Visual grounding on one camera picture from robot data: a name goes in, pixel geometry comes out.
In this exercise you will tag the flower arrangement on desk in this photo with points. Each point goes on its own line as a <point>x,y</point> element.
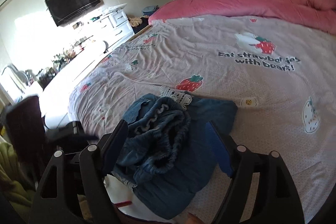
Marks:
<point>62,59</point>

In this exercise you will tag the clothes pile beside bed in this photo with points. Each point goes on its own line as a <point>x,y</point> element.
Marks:
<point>139,23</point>

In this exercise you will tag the green sleeve with fleece cuff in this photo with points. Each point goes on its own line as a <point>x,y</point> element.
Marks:
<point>14,184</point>

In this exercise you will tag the blue denim pants lace trim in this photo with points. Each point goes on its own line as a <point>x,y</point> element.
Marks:
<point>166,158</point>

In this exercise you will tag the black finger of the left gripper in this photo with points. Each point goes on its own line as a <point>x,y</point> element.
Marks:
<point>71,134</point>

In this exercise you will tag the black wall television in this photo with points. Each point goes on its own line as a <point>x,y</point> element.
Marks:
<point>63,11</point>

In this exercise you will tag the dark chair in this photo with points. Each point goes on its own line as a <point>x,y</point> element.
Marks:
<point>24,125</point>

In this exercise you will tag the pink strawberry print bedsheet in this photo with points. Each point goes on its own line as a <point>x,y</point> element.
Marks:
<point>280,75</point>

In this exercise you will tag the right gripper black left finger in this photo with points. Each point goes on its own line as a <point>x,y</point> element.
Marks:
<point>68,175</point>

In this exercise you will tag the red item on floor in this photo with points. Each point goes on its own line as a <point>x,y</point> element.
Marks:
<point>123,204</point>

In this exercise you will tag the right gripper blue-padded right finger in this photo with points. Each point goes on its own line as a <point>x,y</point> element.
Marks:
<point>277,199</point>

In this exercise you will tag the white dresser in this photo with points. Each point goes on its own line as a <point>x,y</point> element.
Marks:
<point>110,26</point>

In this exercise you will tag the pink fleece blanket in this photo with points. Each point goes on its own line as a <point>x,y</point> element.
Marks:
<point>317,14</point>

